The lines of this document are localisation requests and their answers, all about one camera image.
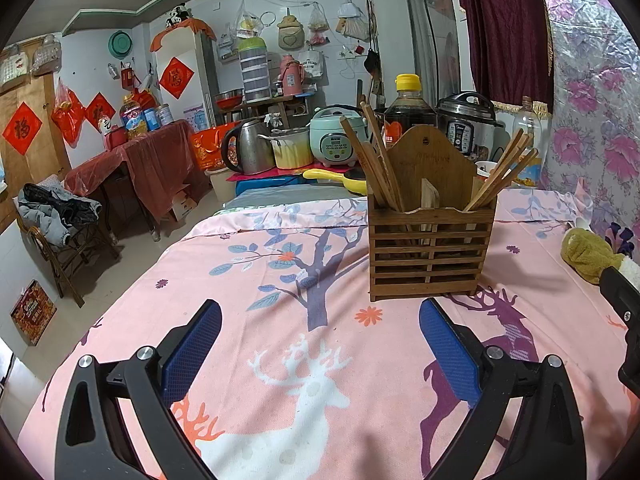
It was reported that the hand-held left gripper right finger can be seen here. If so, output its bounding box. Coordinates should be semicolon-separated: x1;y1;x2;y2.
419;298;587;480

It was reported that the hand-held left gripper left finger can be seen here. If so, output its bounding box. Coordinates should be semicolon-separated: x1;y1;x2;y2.
54;299;223;480

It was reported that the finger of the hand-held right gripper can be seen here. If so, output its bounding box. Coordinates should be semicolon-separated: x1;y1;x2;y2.
599;265;640;330

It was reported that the wooden chopstick holder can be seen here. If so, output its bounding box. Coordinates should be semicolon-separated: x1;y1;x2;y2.
366;125;498;302

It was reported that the bundle of wooden chopsticks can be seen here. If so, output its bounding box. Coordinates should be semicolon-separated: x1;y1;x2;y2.
340;101;540;213

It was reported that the olive and white plush toy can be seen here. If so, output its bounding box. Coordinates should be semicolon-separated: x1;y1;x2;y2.
560;227;627;287

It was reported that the pink deer printed bedsheet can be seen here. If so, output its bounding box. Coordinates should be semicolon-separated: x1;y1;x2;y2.
17;187;640;480

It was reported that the cardboard box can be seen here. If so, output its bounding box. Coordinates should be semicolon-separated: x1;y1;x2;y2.
170;187;199;222

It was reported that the wooden chair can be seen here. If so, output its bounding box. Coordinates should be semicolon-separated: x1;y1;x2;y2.
17;205;122;309

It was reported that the red printed box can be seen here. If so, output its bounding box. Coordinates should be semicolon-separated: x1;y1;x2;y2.
10;280;59;347

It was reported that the blue plastic crate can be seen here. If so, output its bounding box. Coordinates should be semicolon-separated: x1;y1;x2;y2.
234;175;347;197

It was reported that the red and white bowl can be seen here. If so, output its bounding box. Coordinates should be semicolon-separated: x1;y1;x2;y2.
474;159;502;182

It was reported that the table with red cloth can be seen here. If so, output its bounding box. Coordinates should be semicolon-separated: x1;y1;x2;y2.
65;120;202;243

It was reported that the pile of grey clothes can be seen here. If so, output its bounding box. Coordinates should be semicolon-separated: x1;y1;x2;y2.
15;182;104;247

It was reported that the red gift bag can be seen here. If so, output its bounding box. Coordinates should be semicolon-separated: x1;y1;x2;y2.
190;122;242;172

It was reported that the clear plastic oil bottle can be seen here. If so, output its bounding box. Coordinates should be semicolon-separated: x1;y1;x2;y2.
510;96;545;189

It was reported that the steel electric kettle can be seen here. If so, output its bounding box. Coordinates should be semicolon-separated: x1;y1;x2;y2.
221;119;277;176

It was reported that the yellow ladle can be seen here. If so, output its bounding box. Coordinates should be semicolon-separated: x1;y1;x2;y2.
302;166;369;197

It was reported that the floral plastic sheet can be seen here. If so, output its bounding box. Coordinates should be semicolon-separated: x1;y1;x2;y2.
532;0;640;281

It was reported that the steel pot with lid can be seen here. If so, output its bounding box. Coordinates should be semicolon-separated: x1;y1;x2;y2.
270;127;313;171

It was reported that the steel electric pressure cooker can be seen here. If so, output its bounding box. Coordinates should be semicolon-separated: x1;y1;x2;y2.
436;91;507;162

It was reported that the yellow cooking oil jug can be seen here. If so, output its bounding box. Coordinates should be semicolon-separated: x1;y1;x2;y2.
120;93;150;140

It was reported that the wooden door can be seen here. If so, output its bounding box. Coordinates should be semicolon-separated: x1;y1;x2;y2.
0;45;72;231

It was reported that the pale green rice cooker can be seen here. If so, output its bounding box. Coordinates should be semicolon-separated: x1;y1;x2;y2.
309;106;360;168

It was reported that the dark sauce bottle yellow cap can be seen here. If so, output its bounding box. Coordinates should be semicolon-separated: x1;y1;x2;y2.
382;74;439;153

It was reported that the red basin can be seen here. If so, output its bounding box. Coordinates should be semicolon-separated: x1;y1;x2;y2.
214;88;245;110

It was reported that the red diamond paper decoration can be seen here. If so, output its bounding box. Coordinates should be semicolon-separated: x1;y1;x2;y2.
159;56;196;100
1;101;44;156
85;91;117;131

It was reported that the red plastic bag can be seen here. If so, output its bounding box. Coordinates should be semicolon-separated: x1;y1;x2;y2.
51;77;87;149

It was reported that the white refrigerator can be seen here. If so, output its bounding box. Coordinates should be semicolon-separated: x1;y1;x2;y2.
151;27;219;133

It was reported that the pink thermos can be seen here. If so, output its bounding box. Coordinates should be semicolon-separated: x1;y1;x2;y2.
278;54;307;97

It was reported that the black hanging ladle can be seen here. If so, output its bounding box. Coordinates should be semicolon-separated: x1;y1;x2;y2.
364;0;384;77

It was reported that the dark red curtain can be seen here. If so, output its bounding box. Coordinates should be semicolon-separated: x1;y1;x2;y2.
454;0;555;107

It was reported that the white printed tote bag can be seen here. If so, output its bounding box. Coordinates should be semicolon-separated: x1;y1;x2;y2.
297;50;326;81

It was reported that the green plastic basin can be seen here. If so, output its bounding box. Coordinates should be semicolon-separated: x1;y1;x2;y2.
109;30;134;60

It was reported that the orange cloth cover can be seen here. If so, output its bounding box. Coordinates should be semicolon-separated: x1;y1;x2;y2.
150;17;217;53

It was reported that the woven basket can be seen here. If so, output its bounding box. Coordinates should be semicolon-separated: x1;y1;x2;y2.
31;34;63;77
0;45;27;92

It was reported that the beige heart pouch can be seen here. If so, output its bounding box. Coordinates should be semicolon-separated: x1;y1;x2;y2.
276;8;305;51

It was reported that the hanging clear plastic bag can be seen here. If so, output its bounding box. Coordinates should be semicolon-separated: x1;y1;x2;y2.
306;2;331;46
235;0;265;39

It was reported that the panda plush toy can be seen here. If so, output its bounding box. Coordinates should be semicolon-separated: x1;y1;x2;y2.
165;4;194;29

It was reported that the hanging white bag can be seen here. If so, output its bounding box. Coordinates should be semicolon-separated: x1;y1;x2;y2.
336;0;371;42

